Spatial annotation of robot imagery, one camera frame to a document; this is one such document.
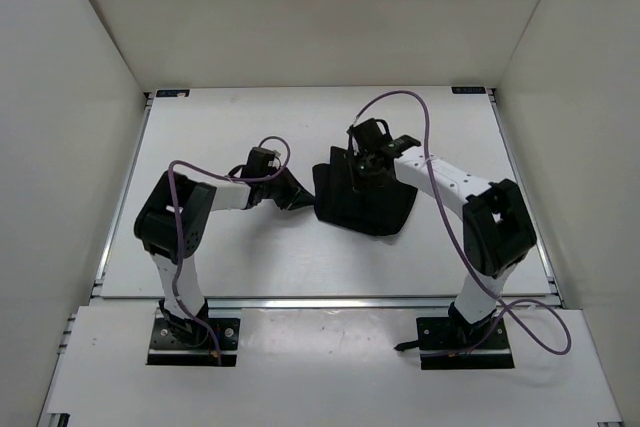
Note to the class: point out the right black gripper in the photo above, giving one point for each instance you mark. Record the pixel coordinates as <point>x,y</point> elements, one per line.
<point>358,185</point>

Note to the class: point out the right blue corner sticker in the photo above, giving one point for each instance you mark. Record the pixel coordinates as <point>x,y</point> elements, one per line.
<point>468,90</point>

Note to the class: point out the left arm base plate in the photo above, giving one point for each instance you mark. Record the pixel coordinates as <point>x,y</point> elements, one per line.
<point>171,346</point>

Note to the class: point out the blue corner sticker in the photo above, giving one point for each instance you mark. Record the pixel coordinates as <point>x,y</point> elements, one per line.
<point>468,90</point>
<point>172,93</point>

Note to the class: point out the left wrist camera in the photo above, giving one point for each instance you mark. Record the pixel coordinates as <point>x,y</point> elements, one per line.
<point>261,162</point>

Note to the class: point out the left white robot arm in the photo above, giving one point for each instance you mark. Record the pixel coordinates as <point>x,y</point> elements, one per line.
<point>171,225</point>

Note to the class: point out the left blue corner sticker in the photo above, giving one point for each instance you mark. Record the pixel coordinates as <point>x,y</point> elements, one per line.
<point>172,93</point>

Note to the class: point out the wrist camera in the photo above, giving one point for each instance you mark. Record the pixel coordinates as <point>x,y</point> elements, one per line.
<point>371,135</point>
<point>261,162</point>

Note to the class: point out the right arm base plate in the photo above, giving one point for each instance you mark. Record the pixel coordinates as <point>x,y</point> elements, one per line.
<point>441,349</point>

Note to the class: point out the black skirt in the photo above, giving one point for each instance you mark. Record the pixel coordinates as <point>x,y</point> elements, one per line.
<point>379,212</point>

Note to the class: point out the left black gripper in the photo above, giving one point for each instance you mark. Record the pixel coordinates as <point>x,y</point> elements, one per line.
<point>294,197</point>

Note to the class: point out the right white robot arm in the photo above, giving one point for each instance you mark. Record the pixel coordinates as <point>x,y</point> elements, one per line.
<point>487,221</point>

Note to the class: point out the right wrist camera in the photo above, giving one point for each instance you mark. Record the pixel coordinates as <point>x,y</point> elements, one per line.
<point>371,135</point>

